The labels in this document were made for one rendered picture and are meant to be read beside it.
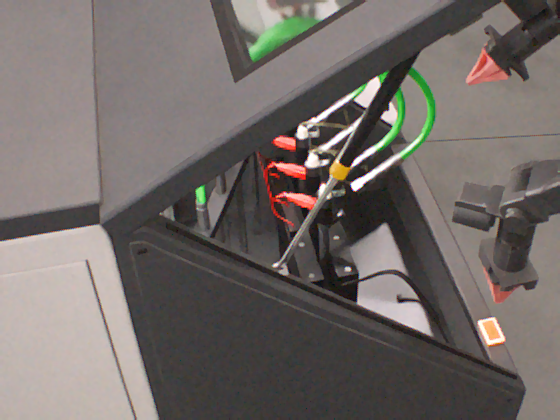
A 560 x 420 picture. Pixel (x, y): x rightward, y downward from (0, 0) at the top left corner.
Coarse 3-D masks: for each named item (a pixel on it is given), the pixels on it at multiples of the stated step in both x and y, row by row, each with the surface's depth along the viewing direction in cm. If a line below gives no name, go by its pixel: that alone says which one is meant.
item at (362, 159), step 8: (384, 72) 133; (400, 88) 136; (400, 96) 137; (400, 104) 138; (400, 112) 139; (400, 120) 141; (392, 128) 142; (400, 128) 142; (392, 136) 143; (376, 144) 144; (384, 144) 143; (368, 152) 144; (376, 152) 144; (360, 160) 145; (368, 160) 145; (352, 168) 145; (224, 176) 141; (216, 184) 142; (224, 184) 142; (336, 184) 147; (224, 192) 143
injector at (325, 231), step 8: (328, 200) 137; (328, 208) 139; (320, 216) 140; (328, 216) 140; (336, 216) 141; (320, 224) 141; (328, 224) 141; (320, 232) 143; (328, 232) 143; (320, 240) 145; (328, 240) 145; (320, 248) 146; (328, 248) 146; (320, 256) 147; (328, 256) 147; (320, 264) 149; (328, 264) 149; (328, 272) 150; (328, 280) 152
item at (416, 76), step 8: (416, 72) 124; (416, 80) 125; (424, 80) 125; (424, 88) 126; (432, 96) 128; (432, 104) 129; (432, 112) 130; (432, 120) 131; (424, 128) 132; (424, 136) 133; (416, 144) 134; (400, 152) 135; (408, 152) 135; (200, 192) 131; (200, 200) 132; (200, 208) 133
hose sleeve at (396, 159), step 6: (396, 156) 135; (384, 162) 136; (390, 162) 135; (396, 162) 135; (378, 168) 136; (384, 168) 136; (390, 168) 136; (366, 174) 137; (372, 174) 137; (378, 174) 136; (384, 174) 137; (360, 180) 137; (366, 180) 137; (372, 180) 137; (366, 186) 137
